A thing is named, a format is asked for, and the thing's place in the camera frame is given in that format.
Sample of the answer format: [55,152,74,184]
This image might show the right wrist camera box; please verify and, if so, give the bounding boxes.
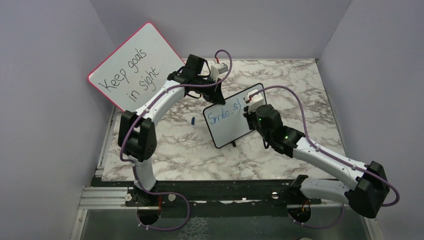
[243,89,266,114]

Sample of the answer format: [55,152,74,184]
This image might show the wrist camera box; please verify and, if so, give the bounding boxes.
[209,63,229,82]
[243,89,266,114]

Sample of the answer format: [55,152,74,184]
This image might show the purple cable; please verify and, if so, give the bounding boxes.
[248,85,401,230]
[119,49,233,232]

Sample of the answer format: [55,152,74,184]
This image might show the black aluminium mounting rail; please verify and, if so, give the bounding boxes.
[77,178,374,218]

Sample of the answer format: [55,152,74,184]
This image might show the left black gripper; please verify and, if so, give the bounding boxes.
[194,74,226,105]

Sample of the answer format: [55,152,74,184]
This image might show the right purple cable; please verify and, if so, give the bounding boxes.
[248,85,401,230]

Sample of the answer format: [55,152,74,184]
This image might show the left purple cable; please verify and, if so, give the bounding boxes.
[119,49,233,232]

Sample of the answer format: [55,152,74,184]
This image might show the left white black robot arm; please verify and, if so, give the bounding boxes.
[118,54,233,206]

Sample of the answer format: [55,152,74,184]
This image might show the black framed whiteboard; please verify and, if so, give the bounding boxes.
[202,83,264,149]

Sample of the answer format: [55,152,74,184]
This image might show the pink framed whiteboard with writing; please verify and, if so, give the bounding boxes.
[87,22,185,112]

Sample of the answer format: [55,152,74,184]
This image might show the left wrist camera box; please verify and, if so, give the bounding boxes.
[209,63,229,82]

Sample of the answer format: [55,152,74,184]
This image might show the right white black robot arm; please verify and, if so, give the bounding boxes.
[243,104,390,219]

